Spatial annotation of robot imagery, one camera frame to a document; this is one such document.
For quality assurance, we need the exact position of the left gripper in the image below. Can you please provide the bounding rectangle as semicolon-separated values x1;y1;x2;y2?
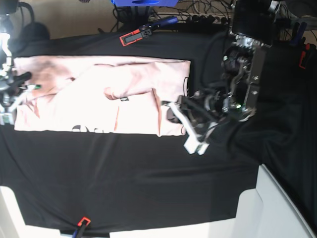
175;95;218;126

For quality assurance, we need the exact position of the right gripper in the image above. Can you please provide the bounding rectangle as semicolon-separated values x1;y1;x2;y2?
0;72;41;104

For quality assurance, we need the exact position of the light pink T-shirt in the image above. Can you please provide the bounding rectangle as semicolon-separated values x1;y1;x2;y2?
14;56;191;136

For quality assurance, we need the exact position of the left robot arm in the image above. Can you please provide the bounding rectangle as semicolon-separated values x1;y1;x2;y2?
166;0;280;130

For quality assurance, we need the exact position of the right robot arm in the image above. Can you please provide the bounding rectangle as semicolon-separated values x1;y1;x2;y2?
0;0;40;107

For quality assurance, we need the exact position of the black tablecloth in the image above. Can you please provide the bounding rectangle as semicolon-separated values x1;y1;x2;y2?
0;23;317;236

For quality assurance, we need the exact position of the red black clamp right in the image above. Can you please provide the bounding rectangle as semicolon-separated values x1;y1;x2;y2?
292;21;312;69

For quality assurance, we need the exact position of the blue plastic object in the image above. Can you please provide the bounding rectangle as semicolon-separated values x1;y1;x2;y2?
111;0;179;7

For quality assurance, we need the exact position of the red black clamp bottom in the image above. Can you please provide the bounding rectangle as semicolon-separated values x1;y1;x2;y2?
72;217;91;238

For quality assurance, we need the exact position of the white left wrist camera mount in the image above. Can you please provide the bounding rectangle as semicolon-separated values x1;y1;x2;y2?
161;101;219;155

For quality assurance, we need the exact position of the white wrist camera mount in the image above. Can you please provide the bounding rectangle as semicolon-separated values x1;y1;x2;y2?
161;101;219;155
0;89;31;125

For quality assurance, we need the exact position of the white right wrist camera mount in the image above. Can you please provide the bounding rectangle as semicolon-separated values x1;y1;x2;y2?
0;89;31;125

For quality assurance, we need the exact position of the blue-handled red black clamp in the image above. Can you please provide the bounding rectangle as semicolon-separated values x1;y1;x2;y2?
119;16;178;47

